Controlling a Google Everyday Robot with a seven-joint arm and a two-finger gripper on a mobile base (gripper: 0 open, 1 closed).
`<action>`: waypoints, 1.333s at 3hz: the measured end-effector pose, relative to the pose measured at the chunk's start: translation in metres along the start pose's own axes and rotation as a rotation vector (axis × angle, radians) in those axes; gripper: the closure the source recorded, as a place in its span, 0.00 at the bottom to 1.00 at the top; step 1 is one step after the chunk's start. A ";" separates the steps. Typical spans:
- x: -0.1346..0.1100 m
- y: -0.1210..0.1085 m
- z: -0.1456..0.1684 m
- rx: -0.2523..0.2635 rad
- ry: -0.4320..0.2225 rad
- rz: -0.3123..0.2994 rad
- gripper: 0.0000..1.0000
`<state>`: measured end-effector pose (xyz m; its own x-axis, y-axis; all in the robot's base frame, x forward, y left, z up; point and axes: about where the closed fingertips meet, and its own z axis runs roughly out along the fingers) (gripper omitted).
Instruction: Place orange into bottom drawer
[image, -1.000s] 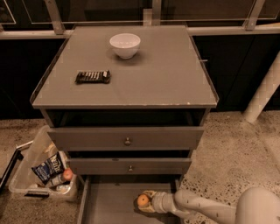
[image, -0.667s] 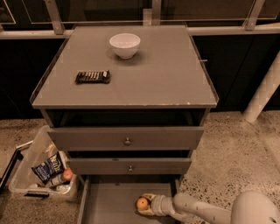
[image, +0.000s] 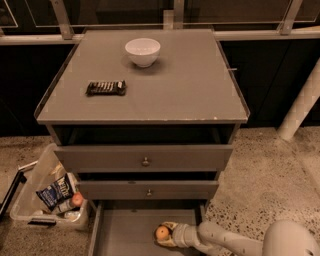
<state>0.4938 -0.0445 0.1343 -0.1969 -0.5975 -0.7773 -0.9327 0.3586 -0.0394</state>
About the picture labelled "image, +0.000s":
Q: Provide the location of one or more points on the white diagonal pole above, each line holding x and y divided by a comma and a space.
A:
307, 97

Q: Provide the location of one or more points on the white ceramic bowl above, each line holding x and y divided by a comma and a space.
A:
143, 52

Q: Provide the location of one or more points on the black snack bar packet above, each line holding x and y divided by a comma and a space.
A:
106, 88

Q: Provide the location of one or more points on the grey bottom drawer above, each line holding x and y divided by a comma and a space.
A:
126, 227

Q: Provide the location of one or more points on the metal railing frame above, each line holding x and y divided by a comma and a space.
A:
39, 22

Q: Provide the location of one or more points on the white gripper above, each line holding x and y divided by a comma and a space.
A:
181, 234

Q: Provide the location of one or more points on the red apple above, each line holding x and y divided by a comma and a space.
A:
77, 199

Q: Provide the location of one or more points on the clear plastic bin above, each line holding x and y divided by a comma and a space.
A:
29, 208

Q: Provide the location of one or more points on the grey drawer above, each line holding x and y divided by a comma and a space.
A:
126, 227
139, 190
143, 158

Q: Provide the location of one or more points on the orange fruit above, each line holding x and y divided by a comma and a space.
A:
162, 233

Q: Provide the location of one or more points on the grey top drawer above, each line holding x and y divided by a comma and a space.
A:
143, 158

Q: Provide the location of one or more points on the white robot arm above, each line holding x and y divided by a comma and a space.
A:
282, 238

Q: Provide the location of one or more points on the grey drawer cabinet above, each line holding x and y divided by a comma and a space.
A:
188, 96

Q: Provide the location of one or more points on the grey middle drawer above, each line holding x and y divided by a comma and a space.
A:
139, 190

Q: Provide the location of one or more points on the blue chip bag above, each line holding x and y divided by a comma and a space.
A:
57, 192

